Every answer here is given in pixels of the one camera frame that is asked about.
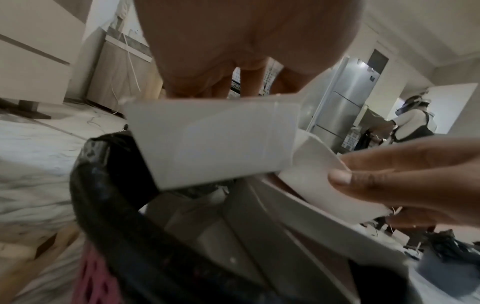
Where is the white cardboard packaging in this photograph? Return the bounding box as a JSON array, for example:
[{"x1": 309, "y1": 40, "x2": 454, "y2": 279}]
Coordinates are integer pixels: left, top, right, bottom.
[{"x1": 143, "y1": 172, "x2": 413, "y2": 304}]

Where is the person's left hand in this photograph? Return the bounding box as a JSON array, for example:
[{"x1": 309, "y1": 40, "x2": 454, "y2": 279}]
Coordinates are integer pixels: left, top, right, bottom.
[{"x1": 134, "y1": 0, "x2": 366, "y2": 99}]

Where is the white torn paper piece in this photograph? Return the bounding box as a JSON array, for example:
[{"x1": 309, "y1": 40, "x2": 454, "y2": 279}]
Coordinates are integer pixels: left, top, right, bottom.
[{"x1": 280, "y1": 137, "x2": 393, "y2": 224}]

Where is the white cable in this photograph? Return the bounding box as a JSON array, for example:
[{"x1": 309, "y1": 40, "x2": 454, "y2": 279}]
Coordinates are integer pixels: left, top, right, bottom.
[{"x1": 111, "y1": 32, "x2": 143, "y2": 117}]

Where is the cardboard box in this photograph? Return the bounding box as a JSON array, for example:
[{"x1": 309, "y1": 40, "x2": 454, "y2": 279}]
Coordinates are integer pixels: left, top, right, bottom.
[{"x1": 360, "y1": 106, "x2": 397, "y2": 140}]

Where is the pink plastic basket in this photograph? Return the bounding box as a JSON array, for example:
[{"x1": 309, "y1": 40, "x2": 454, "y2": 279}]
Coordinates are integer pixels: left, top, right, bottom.
[{"x1": 79, "y1": 244, "x2": 126, "y2": 304}]

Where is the person's right hand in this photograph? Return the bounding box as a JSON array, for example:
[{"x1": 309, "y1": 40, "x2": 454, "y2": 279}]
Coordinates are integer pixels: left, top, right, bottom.
[{"x1": 328, "y1": 137, "x2": 480, "y2": 230}]

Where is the black trash bag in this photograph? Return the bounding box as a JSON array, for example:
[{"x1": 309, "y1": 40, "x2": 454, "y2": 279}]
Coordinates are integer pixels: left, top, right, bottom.
[{"x1": 70, "y1": 131, "x2": 413, "y2": 304}]

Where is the white rectangular box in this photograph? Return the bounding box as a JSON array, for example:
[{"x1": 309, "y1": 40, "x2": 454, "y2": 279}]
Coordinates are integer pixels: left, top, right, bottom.
[{"x1": 123, "y1": 93, "x2": 313, "y2": 191}]

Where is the silver refrigerator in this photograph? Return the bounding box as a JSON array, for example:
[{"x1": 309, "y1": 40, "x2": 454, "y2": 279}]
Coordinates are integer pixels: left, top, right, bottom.
[{"x1": 306, "y1": 56, "x2": 389, "y2": 154}]

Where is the wooden plank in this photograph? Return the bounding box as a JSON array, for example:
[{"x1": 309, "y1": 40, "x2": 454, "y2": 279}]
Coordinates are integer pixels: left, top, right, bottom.
[{"x1": 0, "y1": 222, "x2": 83, "y2": 304}]

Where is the wooden counter unit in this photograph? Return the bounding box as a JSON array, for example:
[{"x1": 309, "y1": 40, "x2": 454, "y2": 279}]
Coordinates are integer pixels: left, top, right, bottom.
[{"x1": 85, "y1": 26, "x2": 166, "y2": 114}]

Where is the white wall cabinet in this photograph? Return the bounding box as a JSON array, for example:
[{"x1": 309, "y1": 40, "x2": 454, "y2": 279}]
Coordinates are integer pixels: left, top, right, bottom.
[{"x1": 0, "y1": 0, "x2": 95, "y2": 120}]

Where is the blue grey bag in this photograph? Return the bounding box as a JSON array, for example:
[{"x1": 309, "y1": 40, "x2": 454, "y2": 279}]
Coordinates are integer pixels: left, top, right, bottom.
[{"x1": 417, "y1": 231, "x2": 480, "y2": 280}]

